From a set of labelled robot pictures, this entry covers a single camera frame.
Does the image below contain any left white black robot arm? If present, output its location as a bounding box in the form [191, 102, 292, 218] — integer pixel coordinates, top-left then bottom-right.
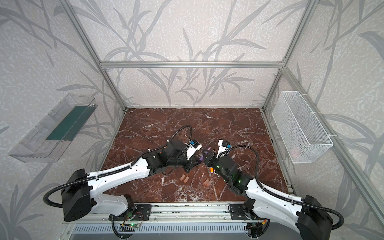
[61, 139, 202, 222]

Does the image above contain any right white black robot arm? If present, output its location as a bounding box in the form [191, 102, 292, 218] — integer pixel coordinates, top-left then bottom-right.
[203, 151, 333, 240]

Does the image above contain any black corrugated cable left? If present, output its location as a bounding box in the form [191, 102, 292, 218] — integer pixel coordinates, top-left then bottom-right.
[43, 124, 193, 208]

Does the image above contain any black corrugated cable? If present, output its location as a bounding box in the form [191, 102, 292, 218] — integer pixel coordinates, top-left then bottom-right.
[43, 124, 193, 208]
[227, 144, 345, 231]

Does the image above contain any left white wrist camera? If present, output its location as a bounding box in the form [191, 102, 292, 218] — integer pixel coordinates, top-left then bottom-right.
[186, 139, 202, 160]

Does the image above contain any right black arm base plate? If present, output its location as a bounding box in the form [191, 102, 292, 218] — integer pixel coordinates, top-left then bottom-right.
[228, 204, 257, 220]

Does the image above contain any aluminium frame rail front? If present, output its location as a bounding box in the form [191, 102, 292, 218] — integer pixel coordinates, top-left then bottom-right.
[61, 201, 316, 225]

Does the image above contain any black corrugated cable right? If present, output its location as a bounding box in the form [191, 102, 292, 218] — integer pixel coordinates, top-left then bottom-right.
[227, 144, 345, 231]

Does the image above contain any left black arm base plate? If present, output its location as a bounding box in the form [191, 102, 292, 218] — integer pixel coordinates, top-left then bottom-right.
[109, 204, 152, 221]

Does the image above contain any white wire mesh basket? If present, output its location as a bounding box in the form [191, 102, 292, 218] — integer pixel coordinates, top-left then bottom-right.
[272, 91, 334, 164]

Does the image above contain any clear plastic wall bin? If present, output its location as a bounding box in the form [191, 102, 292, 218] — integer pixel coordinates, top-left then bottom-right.
[9, 94, 98, 163]

